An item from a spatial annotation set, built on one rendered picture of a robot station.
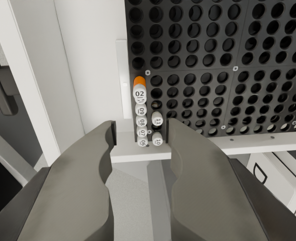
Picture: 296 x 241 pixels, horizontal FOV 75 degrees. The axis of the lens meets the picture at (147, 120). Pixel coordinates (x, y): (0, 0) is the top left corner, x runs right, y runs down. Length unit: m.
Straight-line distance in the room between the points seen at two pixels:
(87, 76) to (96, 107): 0.05
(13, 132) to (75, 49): 0.40
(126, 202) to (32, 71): 1.70
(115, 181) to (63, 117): 1.42
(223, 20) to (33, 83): 0.18
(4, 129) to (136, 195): 1.34
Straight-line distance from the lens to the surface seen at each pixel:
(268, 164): 0.39
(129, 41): 0.20
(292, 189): 0.36
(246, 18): 0.22
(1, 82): 0.23
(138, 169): 1.49
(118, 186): 1.68
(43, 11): 0.24
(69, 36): 0.27
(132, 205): 1.88
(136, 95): 0.18
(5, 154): 0.53
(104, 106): 0.29
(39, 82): 0.20
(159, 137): 0.23
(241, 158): 0.51
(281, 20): 0.24
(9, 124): 0.63
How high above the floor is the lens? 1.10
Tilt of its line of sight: 59 degrees down
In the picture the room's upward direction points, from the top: 172 degrees clockwise
